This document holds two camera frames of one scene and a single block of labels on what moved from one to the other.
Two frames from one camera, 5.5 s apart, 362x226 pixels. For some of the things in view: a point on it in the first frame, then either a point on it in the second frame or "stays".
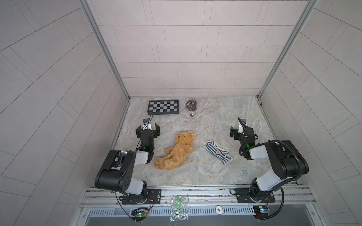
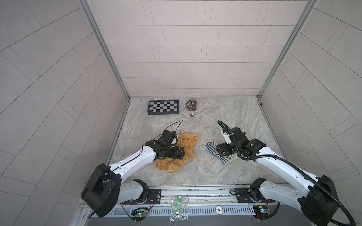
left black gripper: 139,132 → 177,152
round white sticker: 219,209 stays
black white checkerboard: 163,107 stays
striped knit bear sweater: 224,156 stays
